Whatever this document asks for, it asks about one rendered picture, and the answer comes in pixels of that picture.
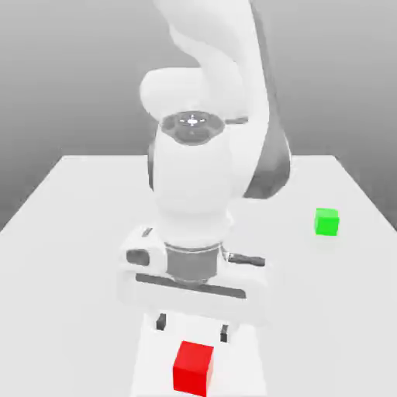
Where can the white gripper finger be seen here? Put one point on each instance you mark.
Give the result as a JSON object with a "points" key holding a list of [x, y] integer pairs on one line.
{"points": [[224, 333], [160, 322]]}

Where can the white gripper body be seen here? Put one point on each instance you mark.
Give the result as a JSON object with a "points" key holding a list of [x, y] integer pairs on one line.
{"points": [[186, 302]]}

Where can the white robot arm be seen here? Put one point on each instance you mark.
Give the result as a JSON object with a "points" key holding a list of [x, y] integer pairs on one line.
{"points": [[192, 180]]}

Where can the small red cube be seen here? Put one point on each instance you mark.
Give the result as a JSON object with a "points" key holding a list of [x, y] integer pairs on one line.
{"points": [[192, 369]]}

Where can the small green cube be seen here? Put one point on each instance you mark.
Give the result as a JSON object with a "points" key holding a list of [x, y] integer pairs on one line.
{"points": [[326, 222]]}

